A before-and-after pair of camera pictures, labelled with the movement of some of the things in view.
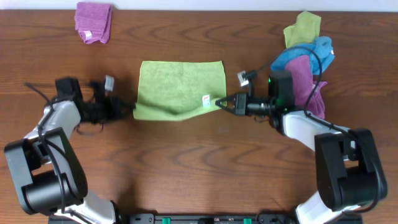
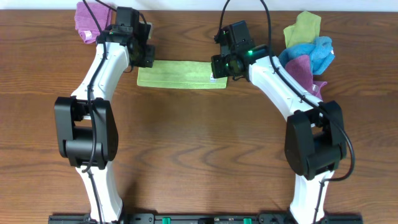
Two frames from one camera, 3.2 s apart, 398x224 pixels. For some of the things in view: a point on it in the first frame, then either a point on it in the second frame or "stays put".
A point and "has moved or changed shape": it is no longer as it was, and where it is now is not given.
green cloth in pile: x=304 y=32 stays put
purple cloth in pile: x=303 y=83 stays put
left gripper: x=115 y=107 -> x=147 y=56
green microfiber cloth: x=173 y=91 has moved or changed shape
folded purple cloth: x=93 y=22 stays put
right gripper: x=240 y=104 -> x=218 y=67
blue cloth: x=321 y=53 stays put
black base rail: x=203 y=218 stays put
